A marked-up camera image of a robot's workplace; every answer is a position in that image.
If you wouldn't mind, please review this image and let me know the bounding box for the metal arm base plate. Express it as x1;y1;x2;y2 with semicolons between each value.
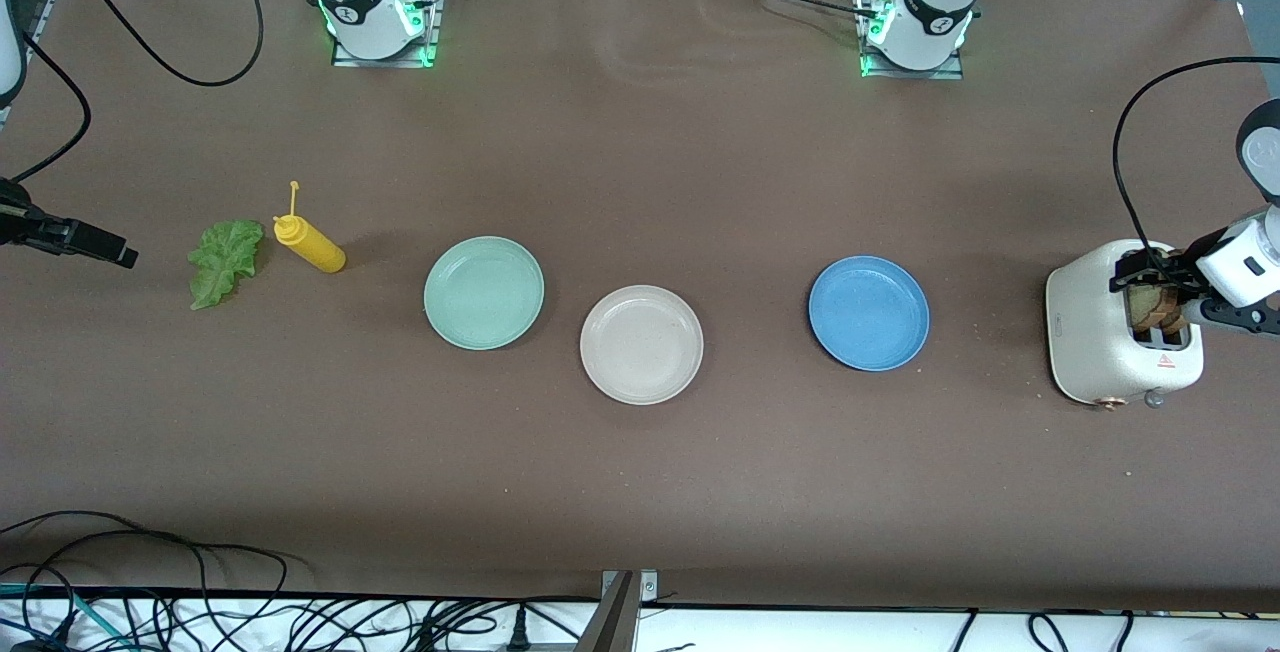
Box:
858;0;966;81
330;0;442;69

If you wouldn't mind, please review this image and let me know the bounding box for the blue plate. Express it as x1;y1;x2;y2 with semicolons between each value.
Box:
808;255;931;373

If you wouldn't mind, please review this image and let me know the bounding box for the mint green plate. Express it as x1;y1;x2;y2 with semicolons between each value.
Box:
423;235;546;351

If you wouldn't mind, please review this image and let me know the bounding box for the metal corner bracket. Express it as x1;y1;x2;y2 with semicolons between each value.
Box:
600;569;659;605

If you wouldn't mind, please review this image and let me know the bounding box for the yellow squeeze bottle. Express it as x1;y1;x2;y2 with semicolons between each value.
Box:
272;181;347;275

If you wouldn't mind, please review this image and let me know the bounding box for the black looped floor cable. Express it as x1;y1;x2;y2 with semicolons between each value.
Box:
0;510;301;652

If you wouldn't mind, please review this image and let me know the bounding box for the beige plate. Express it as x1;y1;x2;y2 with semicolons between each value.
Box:
579;284;705;406

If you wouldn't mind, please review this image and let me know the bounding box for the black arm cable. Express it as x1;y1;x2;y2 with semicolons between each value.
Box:
0;0;265;188
1112;56;1280;283

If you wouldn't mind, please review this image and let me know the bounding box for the green lettuce leaf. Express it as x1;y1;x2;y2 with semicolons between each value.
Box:
187;219;266;312

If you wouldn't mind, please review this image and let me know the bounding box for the white toaster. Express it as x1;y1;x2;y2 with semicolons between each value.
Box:
1045;238;1206;408

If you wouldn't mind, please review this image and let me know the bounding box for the teal cable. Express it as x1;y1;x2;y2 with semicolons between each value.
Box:
0;582;136;651

